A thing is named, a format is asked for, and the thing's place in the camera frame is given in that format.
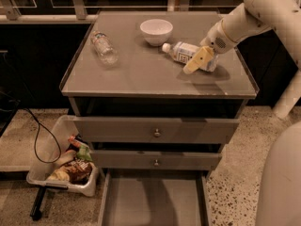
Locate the black floor stand bar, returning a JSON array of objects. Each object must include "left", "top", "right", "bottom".
[{"left": 30, "top": 186, "right": 46, "bottom": 221}]

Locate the grey top drawer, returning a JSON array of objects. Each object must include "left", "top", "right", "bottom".
[{"left": 74, "top": 117, "right": 239, "bottom": 144}]

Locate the white ceramic bowl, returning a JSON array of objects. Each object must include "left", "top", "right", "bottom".
[{"left": 140, "top": 19, "right": 173, "bottom": 46}]

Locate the grey drawer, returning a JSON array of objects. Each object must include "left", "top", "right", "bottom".
[
  {"left": 98, "top": 169, "right": 212, "bottom": 226},
  {"left": 91, "top": 150, "right": 221, "bottom": 170},
  {"left": 74, "top": 117, "right": 239, "bottom": 144}
]

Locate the black cable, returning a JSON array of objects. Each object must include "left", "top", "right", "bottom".
[{"left": 0, "top": 89, "right": 63, "bottom": 165}]

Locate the yellow snack bag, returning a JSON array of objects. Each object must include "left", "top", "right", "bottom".
[{"left": 48, "top": 169, "right": 70, "bottom": 181}]

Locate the white cylindrical post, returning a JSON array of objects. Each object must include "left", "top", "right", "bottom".
[{"left": 273, "top": 70, "right": 301, "bottom": 119}]

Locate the grey middle drawer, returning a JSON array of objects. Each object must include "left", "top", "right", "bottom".
[{"left": 91, "top": 150, "right": 221, "bottom": 170}]

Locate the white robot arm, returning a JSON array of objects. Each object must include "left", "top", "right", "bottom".
[{"left": 183, "top": 0, "right": 301, "bottom": 226}]

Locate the clear plastic bin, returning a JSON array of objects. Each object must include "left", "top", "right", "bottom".
[{"left": 26, "top": 115, "right": 98, "bottom": 197}]

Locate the grey drawer cabinet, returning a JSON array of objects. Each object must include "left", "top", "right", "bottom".
[{"left": 58, "top": 10, "right": 260, "bottom": 174}]

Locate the red snack packet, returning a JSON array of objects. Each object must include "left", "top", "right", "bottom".
[{"left": 68, "top": 136, "right": 82, "bottom": 148}]

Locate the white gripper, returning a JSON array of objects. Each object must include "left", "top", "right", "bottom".
[{"left": 183, "top": 20, "right": 238, "bottom": 74}]

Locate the green snack packet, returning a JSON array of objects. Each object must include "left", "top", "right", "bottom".
[{"left": 76, "top": 145, "right": 92, "bottom": 161}]

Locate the brown snack bag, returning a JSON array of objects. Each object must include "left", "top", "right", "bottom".
[{"left": 62, "top": 159, "right": 92, "bottom": 184}]

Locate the clear crumpled plastic bottle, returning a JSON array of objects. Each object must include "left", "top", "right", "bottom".
[{"left": 90, "top": 31, "right": 119, "bottom": 65}]

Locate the metal railing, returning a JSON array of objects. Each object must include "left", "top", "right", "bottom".
[{"left": 0, "top": 0, "right": 246, "bottom": 25}]

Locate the grey bottom drawer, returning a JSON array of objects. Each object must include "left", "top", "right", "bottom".
[{"left": 98, "top": 169, "right": 212, "bottom": 226}]

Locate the blue label plastic bottle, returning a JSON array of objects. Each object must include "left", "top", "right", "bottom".
[{"left": 162, "top": 41, "right": 217, "bottom": 73}]

